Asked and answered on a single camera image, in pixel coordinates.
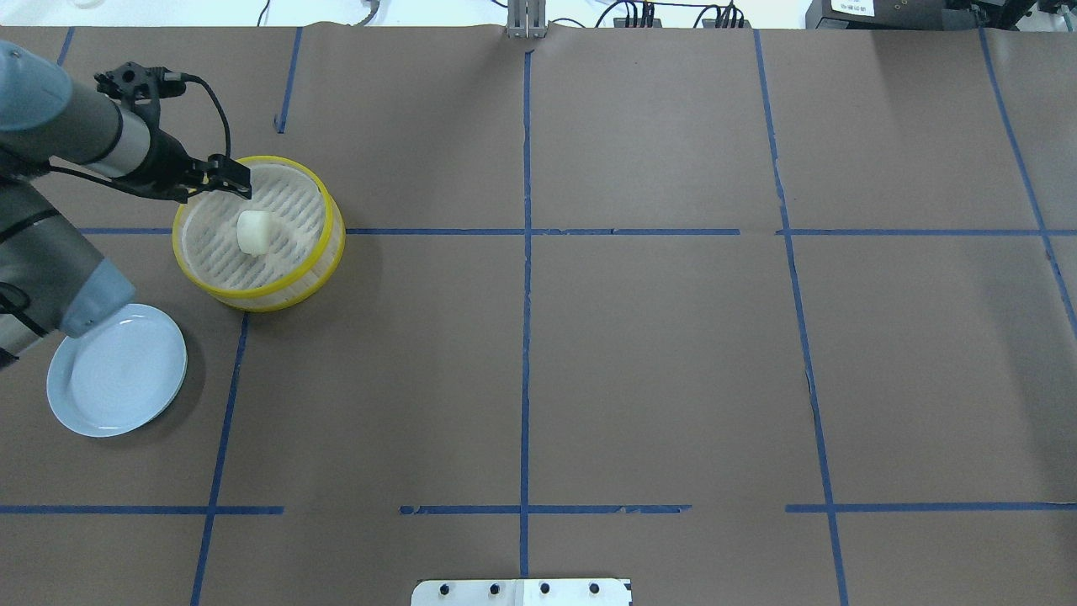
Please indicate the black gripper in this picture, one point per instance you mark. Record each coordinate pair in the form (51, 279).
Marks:
(166, 165)

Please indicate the white steamed bun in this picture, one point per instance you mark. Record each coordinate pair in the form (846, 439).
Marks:
(255, 232)

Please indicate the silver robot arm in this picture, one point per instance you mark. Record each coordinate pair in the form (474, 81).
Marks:
(53, 278)

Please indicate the yellow rimmed steamer basket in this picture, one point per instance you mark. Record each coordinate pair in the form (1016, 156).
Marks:
(308, 243)

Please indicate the light blue plate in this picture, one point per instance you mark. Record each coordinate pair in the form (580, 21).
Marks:
(120, 375)

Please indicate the black desktop computer box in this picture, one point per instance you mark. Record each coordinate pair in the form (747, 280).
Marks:
(915, 15)

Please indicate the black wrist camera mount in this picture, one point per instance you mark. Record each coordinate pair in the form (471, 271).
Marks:
(136, 83)

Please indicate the aluminium frame post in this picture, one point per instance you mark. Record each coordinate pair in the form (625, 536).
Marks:
(526, 19)

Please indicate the white pedestal column with base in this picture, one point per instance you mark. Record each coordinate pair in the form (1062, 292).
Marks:
(524, 591)

